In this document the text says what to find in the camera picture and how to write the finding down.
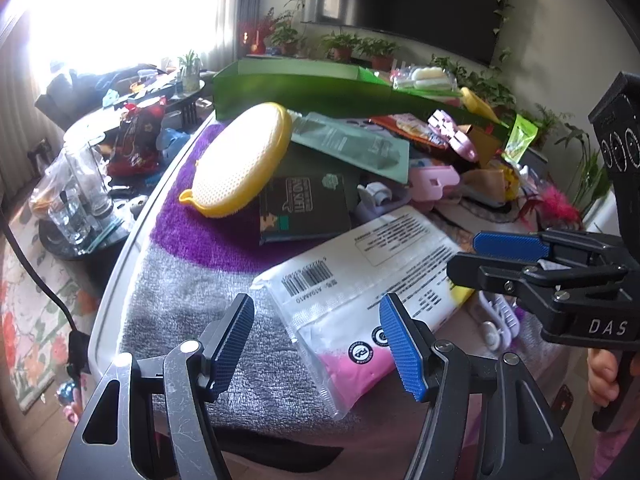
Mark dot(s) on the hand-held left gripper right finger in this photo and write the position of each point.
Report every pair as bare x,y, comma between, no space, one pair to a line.
402,352

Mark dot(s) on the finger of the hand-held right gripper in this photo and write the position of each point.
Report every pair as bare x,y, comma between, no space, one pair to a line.
495,275
505,244

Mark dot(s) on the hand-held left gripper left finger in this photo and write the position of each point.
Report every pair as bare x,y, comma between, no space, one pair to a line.
232,347

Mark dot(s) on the white zip bag pink contents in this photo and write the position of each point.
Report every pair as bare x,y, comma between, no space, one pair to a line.
380,270

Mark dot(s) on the person's right forearm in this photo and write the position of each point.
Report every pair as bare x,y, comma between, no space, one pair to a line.
620,455

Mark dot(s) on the white desktop table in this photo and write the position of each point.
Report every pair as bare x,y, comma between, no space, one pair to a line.
112,290

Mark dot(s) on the person's right hand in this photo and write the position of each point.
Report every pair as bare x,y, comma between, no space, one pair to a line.
604,377

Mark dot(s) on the white hair claw clip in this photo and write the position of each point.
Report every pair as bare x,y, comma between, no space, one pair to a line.
497,320

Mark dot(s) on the potted green plant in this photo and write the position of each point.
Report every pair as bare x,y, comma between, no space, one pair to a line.
342,47
480,80
550,125
587,170
380,55
286,35

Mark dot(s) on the pink feather toy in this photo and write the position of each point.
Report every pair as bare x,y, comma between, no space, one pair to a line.
552,205

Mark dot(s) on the yellow snack packet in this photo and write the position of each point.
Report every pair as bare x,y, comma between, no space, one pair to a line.
510,180

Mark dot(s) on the pink plastic clip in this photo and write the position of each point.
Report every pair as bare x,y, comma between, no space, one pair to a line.
432,182

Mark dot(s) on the golden triangular paper box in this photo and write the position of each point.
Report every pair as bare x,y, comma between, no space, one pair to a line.
482,147

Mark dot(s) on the small green standing packet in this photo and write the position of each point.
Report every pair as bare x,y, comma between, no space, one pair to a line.
520,137

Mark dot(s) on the purple and grey fluffy mat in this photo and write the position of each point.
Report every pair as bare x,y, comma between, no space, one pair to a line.
200,240

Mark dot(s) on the pink plastic holder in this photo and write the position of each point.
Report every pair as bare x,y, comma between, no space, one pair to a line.
455,135

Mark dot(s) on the white spray nozzle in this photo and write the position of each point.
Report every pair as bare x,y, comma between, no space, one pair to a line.
380,200

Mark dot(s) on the orange red flat packet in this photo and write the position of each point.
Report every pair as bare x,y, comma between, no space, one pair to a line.
407,127

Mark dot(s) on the dark green tissue packet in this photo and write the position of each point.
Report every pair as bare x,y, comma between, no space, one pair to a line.
305,205

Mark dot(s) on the pale green sachet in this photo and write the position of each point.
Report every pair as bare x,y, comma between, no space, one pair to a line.
350,145

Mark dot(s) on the clear packet of pads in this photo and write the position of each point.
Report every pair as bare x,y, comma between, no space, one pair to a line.
425,77

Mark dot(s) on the yellow round brush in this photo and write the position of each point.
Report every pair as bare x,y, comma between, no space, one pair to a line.
240,160

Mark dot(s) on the floral floor rug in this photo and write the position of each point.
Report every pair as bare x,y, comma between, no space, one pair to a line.
25,335

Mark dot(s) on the clear drinking glass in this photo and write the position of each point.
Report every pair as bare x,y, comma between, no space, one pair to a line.
67,220
87,175

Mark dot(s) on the red snack bag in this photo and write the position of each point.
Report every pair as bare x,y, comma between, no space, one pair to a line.
135,135

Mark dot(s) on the dark glass coffee table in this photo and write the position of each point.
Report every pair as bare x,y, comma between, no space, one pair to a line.
85,125

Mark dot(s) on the plant in glass vase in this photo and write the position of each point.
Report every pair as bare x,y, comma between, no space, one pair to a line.
190,72

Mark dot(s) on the grey sofa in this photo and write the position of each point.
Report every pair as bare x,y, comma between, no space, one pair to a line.
85,90

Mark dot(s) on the red flower decoration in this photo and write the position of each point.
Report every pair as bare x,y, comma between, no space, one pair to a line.
255,35

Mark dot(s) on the beige curtain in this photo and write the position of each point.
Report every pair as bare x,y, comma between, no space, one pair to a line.
12,110
245,5

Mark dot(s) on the bright window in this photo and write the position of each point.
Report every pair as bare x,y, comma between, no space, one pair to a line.
125,5

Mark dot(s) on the black wall television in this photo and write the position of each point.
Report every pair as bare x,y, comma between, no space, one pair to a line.
415,5

